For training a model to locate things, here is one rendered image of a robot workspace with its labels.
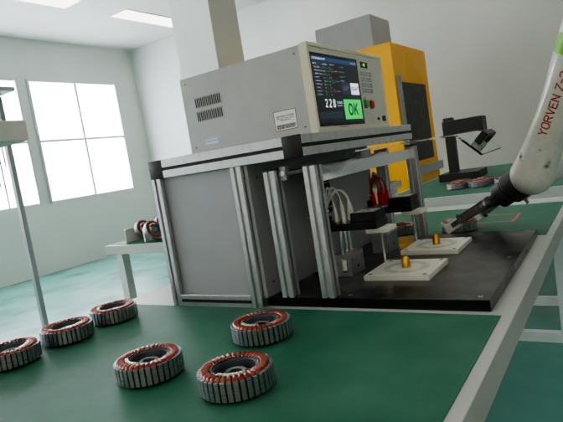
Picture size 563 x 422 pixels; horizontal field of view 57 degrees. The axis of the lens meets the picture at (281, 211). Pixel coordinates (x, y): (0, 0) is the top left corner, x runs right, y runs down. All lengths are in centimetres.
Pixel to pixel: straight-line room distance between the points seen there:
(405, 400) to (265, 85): 81
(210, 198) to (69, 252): 709
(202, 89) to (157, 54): 782
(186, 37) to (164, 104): 361
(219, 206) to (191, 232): 11
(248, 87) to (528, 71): 541
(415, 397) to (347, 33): 487
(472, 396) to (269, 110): 80
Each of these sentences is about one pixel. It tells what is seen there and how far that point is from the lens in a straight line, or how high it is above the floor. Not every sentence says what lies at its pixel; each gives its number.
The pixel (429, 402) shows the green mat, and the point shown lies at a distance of 70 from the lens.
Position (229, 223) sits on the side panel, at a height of 95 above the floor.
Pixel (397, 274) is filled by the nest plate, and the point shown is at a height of 78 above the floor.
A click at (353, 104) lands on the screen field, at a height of 118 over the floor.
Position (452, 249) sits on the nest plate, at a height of 78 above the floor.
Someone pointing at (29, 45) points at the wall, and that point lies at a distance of 851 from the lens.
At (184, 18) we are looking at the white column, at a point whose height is 260.
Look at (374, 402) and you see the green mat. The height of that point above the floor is 75.
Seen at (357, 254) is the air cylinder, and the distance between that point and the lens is 128.
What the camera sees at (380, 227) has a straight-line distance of 122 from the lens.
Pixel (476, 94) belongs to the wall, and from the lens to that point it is 660.
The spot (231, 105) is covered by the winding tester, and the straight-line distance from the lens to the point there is 132.
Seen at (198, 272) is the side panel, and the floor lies 83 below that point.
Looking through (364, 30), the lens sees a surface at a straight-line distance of 534.
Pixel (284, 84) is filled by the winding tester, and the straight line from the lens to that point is 123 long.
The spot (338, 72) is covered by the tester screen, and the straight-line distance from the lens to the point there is 133.
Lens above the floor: 107
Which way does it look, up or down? 6 degrees down
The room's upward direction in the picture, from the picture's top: 9 degrees counter-clockwise
